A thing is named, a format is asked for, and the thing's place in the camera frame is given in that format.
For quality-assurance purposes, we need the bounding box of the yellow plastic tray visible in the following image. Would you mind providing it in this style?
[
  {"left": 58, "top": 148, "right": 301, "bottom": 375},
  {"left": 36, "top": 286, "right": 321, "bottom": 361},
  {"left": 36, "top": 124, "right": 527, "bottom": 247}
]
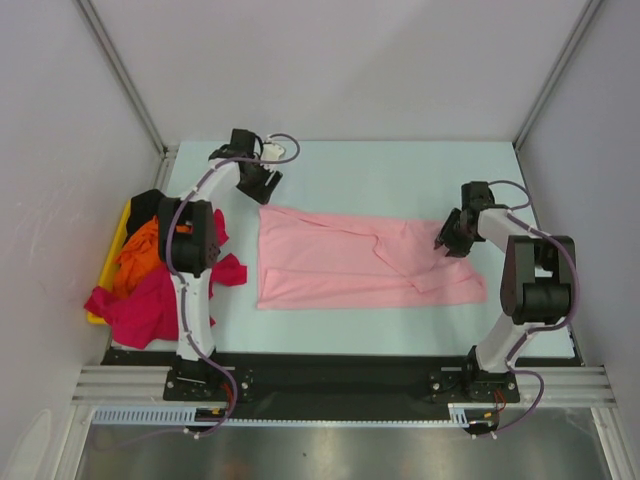
[{"left": 86, "top": 199, "right": 136, "bottom": 327}]

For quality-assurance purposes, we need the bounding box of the magenta t shirt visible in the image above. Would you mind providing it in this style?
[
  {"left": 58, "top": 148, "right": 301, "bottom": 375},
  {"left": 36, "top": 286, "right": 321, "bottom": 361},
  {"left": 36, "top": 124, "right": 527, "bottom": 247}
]
[{"left": 83, "top": 208, "right": 249, "bottom": 350}]

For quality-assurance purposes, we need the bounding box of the right aluminium corner post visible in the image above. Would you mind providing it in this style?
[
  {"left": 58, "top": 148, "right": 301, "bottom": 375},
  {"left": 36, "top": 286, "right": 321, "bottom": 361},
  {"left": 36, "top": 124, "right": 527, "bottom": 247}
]
[{"left": 513, "top": 0, "right": 606, "bottom": 151}]

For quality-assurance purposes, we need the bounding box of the orange t shirt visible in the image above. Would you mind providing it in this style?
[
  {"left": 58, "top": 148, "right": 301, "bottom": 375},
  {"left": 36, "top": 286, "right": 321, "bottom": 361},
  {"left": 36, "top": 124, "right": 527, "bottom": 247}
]
[{"left": 112, "top": 215, "right": 166, "bottom": 299}]

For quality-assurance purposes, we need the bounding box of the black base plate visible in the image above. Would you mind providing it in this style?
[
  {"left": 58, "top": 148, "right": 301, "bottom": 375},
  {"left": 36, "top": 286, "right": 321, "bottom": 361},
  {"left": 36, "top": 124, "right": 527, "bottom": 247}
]
[{"left": 99, "top": 347, "right": 584, "bottom": 424}]

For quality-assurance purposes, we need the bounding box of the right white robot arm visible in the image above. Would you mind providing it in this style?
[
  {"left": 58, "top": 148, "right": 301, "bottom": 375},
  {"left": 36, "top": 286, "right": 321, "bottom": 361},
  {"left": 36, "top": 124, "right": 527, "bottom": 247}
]
[{"left": 430, "top": 181, "right": 579, "bottom": 403}]

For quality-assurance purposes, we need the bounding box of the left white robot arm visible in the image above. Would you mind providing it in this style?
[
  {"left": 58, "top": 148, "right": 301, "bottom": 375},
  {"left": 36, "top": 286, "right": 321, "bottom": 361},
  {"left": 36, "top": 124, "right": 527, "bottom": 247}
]
[{"left": 157, "top": 129, "right": 290, "bottom": 400}]

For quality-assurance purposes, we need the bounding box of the aluminium corner post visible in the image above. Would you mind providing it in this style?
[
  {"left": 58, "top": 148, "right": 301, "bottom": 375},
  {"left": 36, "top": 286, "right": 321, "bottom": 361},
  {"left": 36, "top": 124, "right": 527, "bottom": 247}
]
[
  {"left": 71, "top": 0, "right": 167, "bottom": 154},
  {"left": 513, "top": 0, "right": 606, "bottom": 151}
]

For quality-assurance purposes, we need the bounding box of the left aluminium corner post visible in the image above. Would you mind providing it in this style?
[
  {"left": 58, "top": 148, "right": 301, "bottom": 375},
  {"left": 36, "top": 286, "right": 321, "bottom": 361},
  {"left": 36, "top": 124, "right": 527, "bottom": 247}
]
[{"left": 71, "top": 0, "right": 167, "bottom": 154}]

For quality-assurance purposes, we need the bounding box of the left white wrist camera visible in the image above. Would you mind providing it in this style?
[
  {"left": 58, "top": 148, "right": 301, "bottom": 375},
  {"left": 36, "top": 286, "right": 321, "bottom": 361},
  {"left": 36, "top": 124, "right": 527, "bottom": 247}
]
[{"left": 260, "top": 136, "right": 286, "bottom": 163}]

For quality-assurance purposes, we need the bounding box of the pink t shirt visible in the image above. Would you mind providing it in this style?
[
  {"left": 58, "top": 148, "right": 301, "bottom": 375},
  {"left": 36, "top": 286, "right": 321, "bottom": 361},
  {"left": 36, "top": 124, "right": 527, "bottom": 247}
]
[{"left": 257, "top": 206, "right": 487, "bottom": 310}]

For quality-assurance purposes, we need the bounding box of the black t shirt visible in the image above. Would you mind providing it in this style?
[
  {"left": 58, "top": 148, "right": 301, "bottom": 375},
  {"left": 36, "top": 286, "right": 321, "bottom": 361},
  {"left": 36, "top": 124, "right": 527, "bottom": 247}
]
[{"left": 126, "top": 189, "right": 165, "bottom": 238}]

